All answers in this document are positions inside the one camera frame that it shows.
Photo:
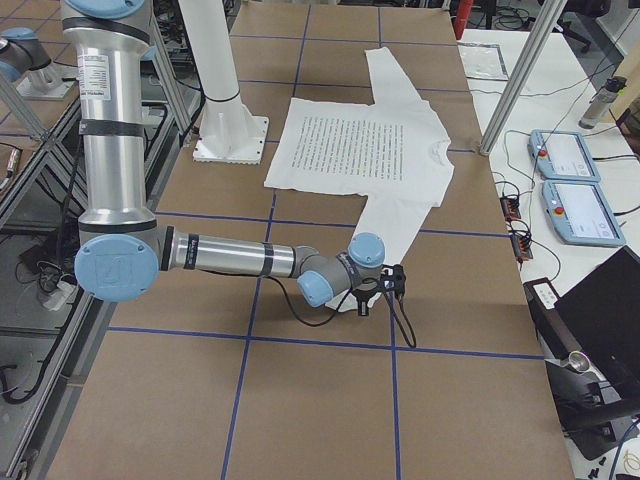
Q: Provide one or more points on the white camera mast pedestal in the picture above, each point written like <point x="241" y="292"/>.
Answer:
<point x="228" y="132"/>

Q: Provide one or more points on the grey drink bottle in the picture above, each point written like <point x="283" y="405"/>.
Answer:
<point x="602" y="101"/>

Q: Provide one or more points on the orange circuit board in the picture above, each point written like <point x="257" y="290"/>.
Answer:
<point x="510" y="206"/>
<point x="521" y="244"/>

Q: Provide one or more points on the aluminium frame post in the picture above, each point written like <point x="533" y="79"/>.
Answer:
<point x="533" y="47"/>

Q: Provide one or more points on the lower orange circuit board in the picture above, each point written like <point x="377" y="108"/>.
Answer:
<point x="521" y="244"/>

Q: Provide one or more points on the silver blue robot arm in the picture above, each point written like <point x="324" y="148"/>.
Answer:
<point x="122" y="246"/>
<point x="21" y="51"/>

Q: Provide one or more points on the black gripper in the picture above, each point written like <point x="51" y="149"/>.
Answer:
<point x="364" y="296"/>

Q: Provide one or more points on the upper blue teach pendant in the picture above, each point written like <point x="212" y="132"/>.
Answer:
<point x="562" y="155"/>

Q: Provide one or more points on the clear plastic document sleeve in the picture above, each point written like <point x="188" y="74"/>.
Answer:
<point x="483" y="61"/>

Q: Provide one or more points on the upper orange circuit board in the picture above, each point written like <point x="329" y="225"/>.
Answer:
<point x="510" y="206"/>

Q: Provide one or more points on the blue teach pendant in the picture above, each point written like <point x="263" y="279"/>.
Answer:
<point x="562" y="155"/>
<point x="580" y="214"/>

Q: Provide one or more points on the white long-sleeve printed shirt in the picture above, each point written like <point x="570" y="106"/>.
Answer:
<point x="393" y="152"/>

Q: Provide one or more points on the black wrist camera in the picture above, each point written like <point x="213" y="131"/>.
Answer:
<point x="393" y="279"/>

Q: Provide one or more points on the lower blue teach pendant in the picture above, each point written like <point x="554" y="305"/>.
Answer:
<point x="580" y="214"/>

